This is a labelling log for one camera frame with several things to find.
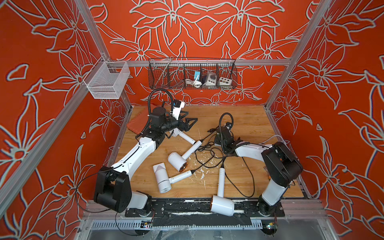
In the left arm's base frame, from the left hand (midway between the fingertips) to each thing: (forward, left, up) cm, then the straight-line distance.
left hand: (191, 115), depth 75 cm
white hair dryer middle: (-15, +7, -25) cm, 30 cm away
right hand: (+4, -15, -25) cm, 29 cm away
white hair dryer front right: (-35, -16, -24) cm, 45 cm away
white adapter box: (+28, -11, +3) cm, 30 cm away
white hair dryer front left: (-27, +13, -24) cm, 39 cm away
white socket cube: (+28, -19, 0) cm, 34 cm away
